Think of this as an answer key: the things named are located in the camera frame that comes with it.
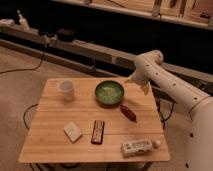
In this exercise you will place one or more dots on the green ceramic bowl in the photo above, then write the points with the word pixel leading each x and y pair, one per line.
pixel 109 92

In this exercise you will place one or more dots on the white soap bar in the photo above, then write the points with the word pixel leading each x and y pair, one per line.
pixel 72 131

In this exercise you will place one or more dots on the translucent plastic cup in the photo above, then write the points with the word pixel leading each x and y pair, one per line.
pixel 66 88

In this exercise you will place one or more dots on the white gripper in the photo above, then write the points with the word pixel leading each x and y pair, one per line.
pixel 142 83

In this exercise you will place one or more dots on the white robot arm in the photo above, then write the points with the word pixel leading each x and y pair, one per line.
pixel 198 104

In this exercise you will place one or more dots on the wooden shelf ledge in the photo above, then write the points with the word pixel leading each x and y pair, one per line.
pixel 103 54

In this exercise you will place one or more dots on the white spray bottle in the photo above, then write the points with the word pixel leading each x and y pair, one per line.
pixel 23 22

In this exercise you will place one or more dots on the brown wrapped snack bar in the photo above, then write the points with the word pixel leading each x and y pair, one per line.
pixel 128 113

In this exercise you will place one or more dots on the white tube bottle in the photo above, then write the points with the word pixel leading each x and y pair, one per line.
pixel 139 147

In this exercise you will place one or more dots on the dark red rectangular box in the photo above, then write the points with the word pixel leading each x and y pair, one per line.
pixel 98 130

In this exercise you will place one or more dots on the black round device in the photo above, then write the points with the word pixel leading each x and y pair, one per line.
pixel 66 35

